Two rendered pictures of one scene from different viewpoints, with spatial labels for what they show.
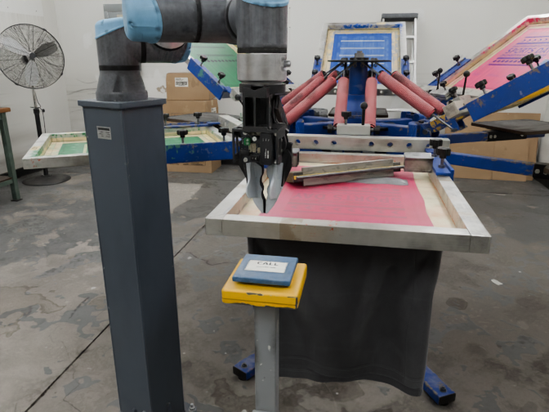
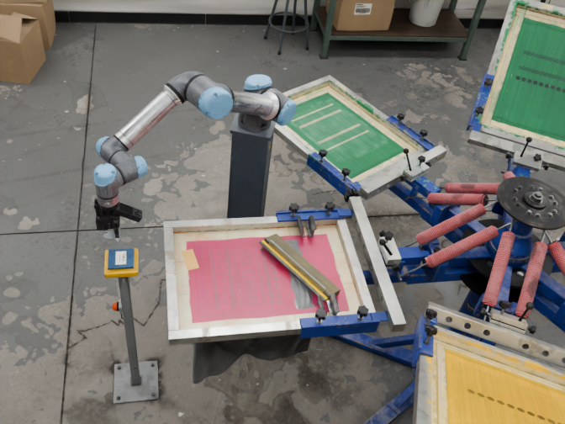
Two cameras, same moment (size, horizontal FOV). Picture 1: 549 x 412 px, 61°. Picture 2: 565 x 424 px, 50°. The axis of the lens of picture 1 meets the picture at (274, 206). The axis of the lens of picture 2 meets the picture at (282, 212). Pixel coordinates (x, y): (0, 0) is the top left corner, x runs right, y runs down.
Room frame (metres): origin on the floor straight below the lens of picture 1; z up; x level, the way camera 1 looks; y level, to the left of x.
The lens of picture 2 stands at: (0.61, -1.64, 2.87)
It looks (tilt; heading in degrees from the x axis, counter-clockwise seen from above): 45 degrees down; 64
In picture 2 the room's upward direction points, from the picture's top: 9 degrees clockwise
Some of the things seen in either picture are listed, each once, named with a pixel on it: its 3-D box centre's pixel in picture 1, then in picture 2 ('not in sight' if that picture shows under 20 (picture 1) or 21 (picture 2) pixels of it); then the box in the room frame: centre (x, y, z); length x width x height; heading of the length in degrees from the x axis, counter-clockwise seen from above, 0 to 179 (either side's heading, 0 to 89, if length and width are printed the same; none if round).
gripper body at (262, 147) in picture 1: (261, 123); (108, 213); (0.72, 0.02, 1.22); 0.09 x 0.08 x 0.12; 168
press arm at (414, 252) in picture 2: not in sight; (399, 257); (1.83, -0.31, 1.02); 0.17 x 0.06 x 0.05; 169
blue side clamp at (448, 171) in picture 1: (436, 169); (338, 324); (1.47, -0.53, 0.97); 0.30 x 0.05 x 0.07; 169
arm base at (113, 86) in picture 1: (121, 82); (255, 113); (1.44, 0.46, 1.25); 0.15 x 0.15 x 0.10
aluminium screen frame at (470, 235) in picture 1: (347, 185); (265, 272); (1.28, -0.21, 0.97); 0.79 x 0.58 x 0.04; 169
